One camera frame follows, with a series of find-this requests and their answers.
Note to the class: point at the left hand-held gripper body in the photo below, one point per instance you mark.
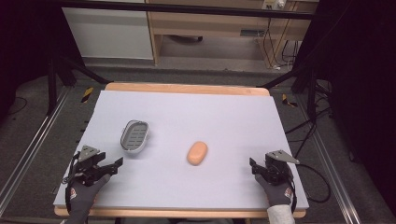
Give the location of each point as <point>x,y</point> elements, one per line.
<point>87,169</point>

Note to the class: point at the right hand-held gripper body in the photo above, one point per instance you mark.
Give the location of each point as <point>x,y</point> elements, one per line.
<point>277,168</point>

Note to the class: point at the grey soap dish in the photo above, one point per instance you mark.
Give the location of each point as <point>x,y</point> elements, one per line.
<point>134,136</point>

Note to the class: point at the orange soap bar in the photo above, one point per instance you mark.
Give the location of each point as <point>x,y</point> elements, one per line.
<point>197,153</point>

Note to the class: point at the person's right hand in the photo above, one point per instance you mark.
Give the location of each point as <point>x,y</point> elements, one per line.
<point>275,193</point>

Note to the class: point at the person's left hand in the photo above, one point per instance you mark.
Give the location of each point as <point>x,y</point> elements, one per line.
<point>82,199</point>

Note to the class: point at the yellow black striped floor marker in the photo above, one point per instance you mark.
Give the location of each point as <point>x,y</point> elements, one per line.
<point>87,94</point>
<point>288,101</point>

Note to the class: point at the lavender table cover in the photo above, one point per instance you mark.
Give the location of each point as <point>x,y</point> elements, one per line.
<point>193,118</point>

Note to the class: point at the black metal stand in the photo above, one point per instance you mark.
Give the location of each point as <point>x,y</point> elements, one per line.
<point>305,84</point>
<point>62,74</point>

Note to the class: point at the wooden table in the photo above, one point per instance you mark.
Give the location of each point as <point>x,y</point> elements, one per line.
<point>186,88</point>

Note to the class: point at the dark curtain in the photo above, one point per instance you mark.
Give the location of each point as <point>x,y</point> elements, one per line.
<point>361,93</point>
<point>25,40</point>

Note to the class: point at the white cabinet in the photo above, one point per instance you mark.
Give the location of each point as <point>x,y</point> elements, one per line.
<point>109,32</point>

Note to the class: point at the wooden desk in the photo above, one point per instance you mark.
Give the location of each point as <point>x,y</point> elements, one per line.
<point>218,28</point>

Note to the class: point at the white power strip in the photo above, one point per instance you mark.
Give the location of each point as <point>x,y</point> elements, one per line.
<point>275,3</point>

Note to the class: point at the metal floor rail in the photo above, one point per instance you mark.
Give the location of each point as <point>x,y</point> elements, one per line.
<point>333,168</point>
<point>31,146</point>

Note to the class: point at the black metal frame bar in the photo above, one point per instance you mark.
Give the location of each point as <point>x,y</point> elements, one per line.
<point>186,8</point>

